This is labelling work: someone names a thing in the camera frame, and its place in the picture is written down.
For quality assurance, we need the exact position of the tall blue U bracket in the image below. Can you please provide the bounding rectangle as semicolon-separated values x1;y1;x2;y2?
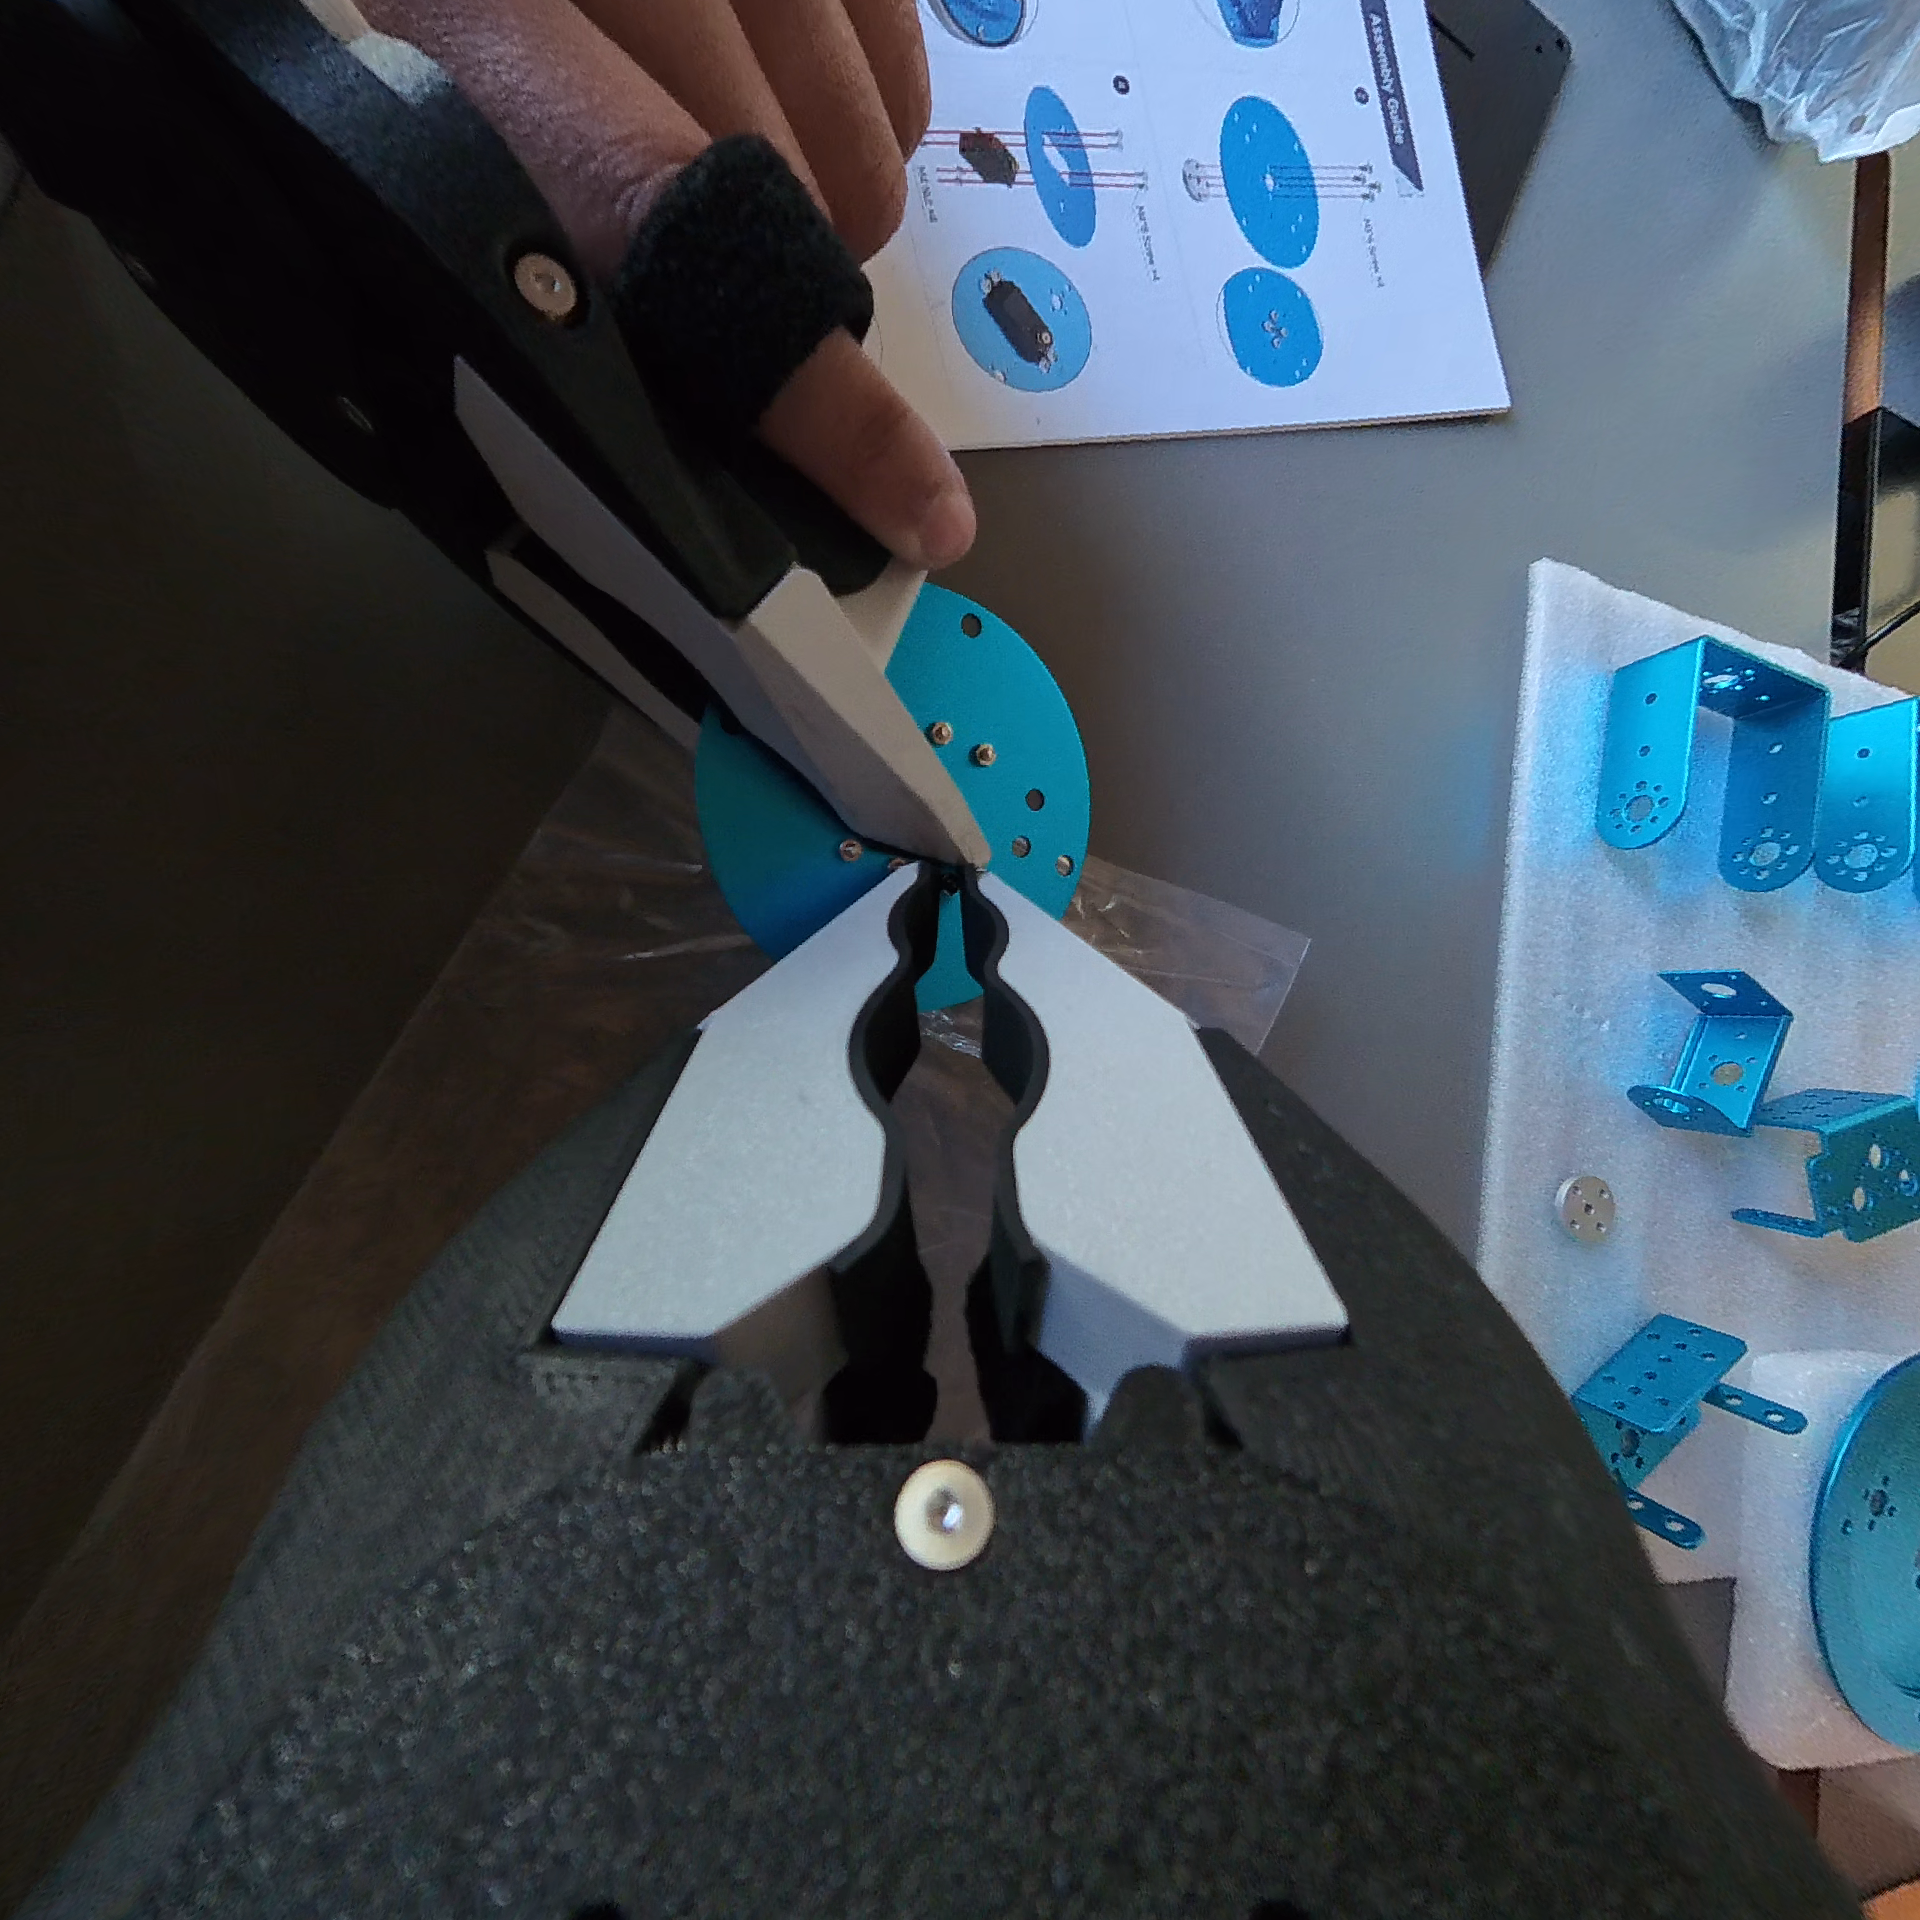
1594;636;1832;894
1814;696;1920;899

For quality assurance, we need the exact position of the blue flanged metal bracket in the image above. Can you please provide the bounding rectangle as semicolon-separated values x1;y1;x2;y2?
1732;1093;1920;1245

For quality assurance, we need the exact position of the white foam sheet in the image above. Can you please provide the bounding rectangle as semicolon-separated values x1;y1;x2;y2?
1476;559;1920;1773

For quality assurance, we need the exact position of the blue round metal plate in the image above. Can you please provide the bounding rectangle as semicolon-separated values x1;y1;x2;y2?
692;583;1092;1011

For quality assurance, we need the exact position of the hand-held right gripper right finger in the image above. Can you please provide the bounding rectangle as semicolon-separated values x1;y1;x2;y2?
960;871;1351;1442

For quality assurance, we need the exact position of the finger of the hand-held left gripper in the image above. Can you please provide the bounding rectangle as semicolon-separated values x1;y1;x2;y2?
450;357;996;877
484;548;726;741

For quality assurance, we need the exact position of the black flat panel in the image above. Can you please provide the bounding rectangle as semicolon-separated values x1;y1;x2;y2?
1423;0;1571;272

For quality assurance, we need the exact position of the person's left hand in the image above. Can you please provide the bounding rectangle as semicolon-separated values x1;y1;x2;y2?
356;0;978;573

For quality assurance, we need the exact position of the white assembly guide sheet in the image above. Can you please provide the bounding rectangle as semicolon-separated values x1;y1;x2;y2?
861;0;1511;452

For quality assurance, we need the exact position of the small blue angled bracket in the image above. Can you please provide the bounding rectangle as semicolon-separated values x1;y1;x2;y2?
1626;971;1794;1138

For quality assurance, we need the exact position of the large blue round base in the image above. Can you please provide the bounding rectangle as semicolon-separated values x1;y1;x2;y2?
1805;1356;1920;1754

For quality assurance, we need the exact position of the clear plastic bag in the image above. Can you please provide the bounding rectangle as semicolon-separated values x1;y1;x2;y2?
90;721;1309;1653

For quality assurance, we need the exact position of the perforated blue U bracket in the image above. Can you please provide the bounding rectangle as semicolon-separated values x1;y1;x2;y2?
1571;1314;1810;1550

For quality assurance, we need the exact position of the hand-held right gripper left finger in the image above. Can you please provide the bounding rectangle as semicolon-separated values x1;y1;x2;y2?
546;867;939;1450

